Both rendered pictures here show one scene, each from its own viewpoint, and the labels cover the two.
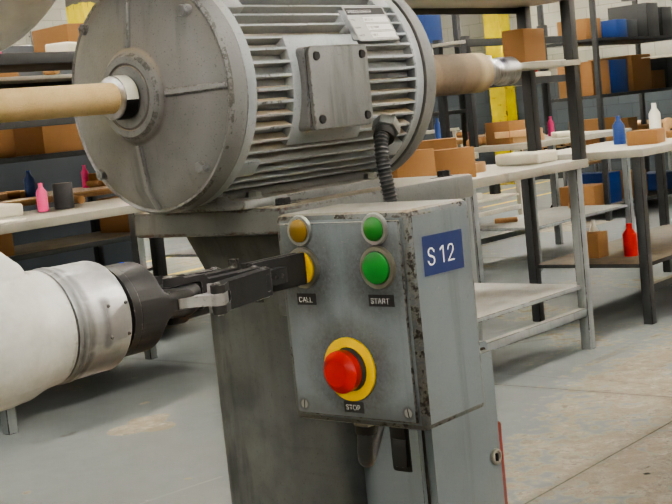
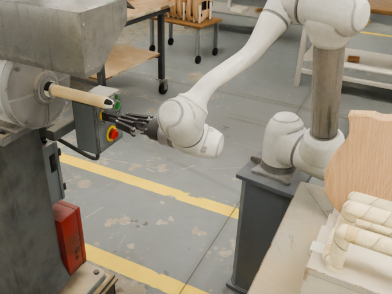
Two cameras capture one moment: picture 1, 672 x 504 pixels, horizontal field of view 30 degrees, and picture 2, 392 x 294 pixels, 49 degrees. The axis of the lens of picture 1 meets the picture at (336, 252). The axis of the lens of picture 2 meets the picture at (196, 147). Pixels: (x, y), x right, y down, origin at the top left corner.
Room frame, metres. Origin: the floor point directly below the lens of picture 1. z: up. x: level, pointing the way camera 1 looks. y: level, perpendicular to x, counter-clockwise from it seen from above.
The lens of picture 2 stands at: (1.22, 1.41, 1.74)
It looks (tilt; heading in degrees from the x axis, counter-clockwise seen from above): 30 degrees down; 254
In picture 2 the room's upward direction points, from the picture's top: 2 degrees clockwise
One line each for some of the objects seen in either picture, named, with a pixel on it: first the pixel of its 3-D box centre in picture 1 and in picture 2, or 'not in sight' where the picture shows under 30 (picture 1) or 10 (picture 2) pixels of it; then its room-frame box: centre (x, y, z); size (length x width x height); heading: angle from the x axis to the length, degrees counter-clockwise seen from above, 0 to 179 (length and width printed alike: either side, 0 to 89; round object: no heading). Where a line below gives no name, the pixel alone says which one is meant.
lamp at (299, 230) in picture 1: (297, 231); not in sight; (1.17, 0.03, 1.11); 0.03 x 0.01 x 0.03; 49
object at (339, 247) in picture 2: not in sight; (338, 249); (0.78, 0.89, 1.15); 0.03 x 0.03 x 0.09
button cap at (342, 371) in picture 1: (348, 369); (111, 133); (1.14, 0.00, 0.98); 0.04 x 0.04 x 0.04; 49
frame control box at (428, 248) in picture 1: (403, 326); (80, 125); (1.25, -0.06, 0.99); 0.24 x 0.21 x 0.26; 139
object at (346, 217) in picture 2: not in sight; (346, 226); (0.72, 0.83, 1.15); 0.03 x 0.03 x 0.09
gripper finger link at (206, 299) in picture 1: (191, 301); not in sight; (1.01, 0.12, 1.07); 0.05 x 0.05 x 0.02; 48
